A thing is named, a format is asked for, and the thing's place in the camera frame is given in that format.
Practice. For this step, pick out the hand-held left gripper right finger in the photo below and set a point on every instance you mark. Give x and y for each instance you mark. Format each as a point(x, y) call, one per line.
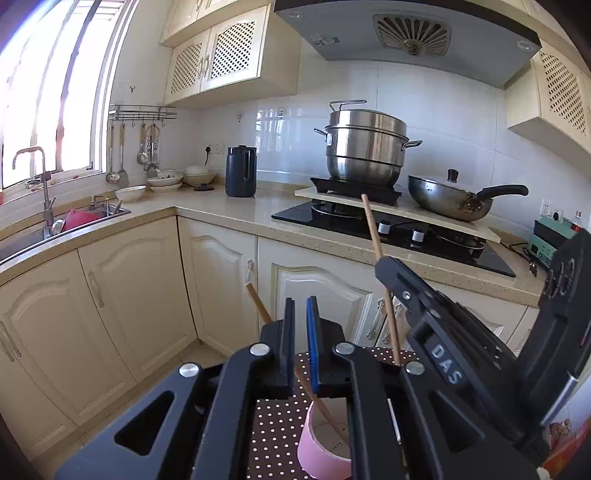
point(314, 344)

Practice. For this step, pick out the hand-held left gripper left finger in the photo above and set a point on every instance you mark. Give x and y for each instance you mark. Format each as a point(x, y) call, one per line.
point(291, 344)

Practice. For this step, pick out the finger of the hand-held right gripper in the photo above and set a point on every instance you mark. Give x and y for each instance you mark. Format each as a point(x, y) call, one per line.
point(429, 314)

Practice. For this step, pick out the wooden chopstick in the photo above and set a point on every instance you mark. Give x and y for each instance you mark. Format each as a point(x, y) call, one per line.
point(371, 226)
point(258, 302)

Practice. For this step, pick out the pink chopstick holder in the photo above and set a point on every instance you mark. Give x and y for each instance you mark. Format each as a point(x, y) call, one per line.
point(318, 461)

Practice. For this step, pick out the green countertop appliance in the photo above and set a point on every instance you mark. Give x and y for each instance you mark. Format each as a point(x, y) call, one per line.
point(547, 240)

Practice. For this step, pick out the brown polka dot tablecloth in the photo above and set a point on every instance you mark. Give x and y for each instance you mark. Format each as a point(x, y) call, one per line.
point(277, 434)

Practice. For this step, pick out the beige stone board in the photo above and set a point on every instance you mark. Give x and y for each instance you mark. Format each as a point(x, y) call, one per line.
point(415, 216)

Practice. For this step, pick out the black glass gas hob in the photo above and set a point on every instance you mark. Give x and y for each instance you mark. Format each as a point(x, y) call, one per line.
point(300, 217)

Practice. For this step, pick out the orange packaging bag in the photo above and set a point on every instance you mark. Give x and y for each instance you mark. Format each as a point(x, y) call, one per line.
point(575, 459)

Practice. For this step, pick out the black lid knob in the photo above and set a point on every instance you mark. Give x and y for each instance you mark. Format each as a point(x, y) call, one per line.
point(453, 175)

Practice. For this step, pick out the beige speckled countertop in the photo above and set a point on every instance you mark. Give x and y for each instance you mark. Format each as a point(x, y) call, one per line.
point(258, 205)

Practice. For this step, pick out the black portable stove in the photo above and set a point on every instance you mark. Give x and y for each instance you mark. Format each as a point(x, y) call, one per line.
point(351, 189)

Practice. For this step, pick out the cream kitchen base cabinets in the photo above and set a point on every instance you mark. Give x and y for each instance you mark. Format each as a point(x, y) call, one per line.
point(129, 300)

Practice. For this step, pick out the black electric kettle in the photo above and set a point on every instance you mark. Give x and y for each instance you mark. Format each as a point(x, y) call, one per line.
point(240, 173)

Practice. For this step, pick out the stainless steel steamer pot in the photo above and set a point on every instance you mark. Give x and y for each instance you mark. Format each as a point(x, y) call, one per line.
point(364, 147)

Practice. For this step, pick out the black pot lid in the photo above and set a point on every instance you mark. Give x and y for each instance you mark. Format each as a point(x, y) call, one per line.
point(204, 188)

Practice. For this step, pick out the cream ceramic bowl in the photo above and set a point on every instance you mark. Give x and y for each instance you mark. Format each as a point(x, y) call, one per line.
point(201, 177)

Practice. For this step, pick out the stack of white dishes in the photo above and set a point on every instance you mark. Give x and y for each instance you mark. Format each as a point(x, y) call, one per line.
point(164, 182)

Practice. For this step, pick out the white bowl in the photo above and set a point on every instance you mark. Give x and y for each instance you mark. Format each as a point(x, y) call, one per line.
point(130, 193)

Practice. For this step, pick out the steel spoon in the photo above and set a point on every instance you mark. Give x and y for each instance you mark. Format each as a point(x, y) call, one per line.
point(142, 157)

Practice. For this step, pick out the steel slotted spatula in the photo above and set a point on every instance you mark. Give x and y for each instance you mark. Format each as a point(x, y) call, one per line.
point(123, 173)

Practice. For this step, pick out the steel skimmer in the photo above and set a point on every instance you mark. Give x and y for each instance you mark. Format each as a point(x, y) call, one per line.
point(153, 147)

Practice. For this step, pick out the red plastic basin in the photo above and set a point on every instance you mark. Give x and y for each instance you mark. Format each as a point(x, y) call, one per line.
point(78, 220)

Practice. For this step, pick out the steel ladle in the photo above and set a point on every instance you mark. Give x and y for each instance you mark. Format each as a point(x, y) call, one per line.
point(111, 176)

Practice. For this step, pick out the stainless steel sink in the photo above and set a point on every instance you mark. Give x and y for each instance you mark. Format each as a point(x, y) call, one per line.
point(27, 240)

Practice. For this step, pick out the steel kitchen faucet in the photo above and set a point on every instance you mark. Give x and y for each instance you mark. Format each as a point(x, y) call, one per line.
point(46, 194)

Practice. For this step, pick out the grey range hood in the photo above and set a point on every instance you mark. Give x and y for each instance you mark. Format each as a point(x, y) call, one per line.
point(351, 32)

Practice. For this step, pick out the kitchen window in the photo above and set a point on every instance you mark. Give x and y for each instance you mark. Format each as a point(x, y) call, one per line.
point(41, 92)

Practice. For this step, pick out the white wall outlet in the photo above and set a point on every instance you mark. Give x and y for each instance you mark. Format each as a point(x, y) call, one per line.
point(551, 210)

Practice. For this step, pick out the wall outlet with plug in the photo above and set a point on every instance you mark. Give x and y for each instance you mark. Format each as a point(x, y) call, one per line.
point(214, 150)

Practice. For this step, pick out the cream lattice wall cabinet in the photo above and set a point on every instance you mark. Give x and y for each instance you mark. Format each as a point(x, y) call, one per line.
point(231, 60)
point(554, 97)

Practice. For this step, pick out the steel wall rack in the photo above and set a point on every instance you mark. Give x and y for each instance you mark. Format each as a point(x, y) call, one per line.
point(143, 112)

